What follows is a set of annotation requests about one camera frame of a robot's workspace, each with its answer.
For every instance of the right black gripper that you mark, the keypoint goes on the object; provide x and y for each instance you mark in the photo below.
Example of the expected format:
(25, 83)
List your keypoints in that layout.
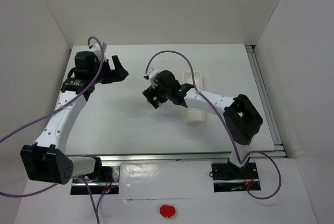
(152, 96)

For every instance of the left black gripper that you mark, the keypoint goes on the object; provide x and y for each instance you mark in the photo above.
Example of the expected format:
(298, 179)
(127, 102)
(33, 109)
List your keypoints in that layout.
(110, 71)

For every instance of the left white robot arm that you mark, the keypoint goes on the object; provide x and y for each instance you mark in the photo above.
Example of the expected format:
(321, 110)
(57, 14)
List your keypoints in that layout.
(45, 159)

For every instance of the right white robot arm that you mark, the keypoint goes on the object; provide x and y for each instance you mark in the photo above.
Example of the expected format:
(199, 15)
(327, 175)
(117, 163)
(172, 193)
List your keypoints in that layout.
(238, 115)

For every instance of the white divided sorting tray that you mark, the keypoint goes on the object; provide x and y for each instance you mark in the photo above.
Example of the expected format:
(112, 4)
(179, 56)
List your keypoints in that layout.
(194, 115)

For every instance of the red round button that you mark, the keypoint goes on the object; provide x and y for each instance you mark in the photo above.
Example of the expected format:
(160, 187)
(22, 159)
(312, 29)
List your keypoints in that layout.
(167, 211)

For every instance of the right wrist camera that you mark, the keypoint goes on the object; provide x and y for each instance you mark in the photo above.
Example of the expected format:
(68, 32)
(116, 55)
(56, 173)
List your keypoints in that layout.
(151, 74)

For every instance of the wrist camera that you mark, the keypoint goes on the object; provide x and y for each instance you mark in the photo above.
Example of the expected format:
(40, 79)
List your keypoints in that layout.
(97, 50)
(151, 74)

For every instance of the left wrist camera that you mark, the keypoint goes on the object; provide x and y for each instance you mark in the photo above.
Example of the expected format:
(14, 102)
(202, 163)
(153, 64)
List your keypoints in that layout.
(97, 50)

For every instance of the aluminium rail frame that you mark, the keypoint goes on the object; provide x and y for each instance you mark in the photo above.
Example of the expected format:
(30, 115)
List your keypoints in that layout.
(118, 123)

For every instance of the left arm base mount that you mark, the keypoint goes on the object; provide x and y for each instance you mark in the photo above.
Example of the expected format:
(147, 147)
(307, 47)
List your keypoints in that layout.
(106, 182)

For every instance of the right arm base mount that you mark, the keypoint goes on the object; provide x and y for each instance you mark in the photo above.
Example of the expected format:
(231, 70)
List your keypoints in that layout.
(226, 180)

